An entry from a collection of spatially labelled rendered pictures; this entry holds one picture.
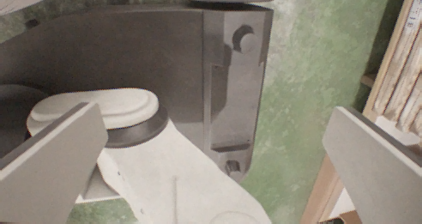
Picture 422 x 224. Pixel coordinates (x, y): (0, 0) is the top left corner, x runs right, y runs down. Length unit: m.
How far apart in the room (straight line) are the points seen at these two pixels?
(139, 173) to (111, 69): 0.26
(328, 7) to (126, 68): 0.62
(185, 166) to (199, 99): 0.24
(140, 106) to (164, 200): 0.16
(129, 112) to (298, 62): 0.59
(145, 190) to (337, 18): 0.73
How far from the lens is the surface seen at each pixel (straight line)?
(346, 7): 0.83
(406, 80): 0.87
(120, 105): 0.36
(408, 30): 0.87
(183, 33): 0.45
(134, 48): 0.47
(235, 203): 0.23
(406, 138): 1.28
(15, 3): 0.23
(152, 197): 0.28
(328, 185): 1.20
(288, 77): 0.78
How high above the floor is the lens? 0.61
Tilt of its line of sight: 58 degrees down
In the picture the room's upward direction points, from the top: 160 degrees clockwise
